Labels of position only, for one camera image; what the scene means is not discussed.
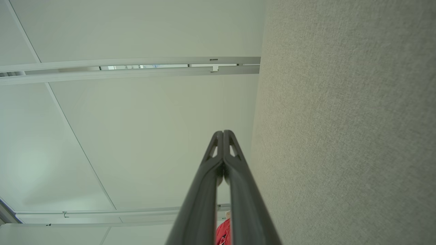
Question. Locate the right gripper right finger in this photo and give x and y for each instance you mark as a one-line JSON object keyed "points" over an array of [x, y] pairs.
{"points": [[248, 211]]}

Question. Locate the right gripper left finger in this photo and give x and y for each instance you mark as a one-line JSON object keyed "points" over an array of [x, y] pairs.
{"points": [[201, 204]]}

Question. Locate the red shirt with white sleeves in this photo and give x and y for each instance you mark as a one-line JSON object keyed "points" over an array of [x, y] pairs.
{"points": [[223, 234]]}

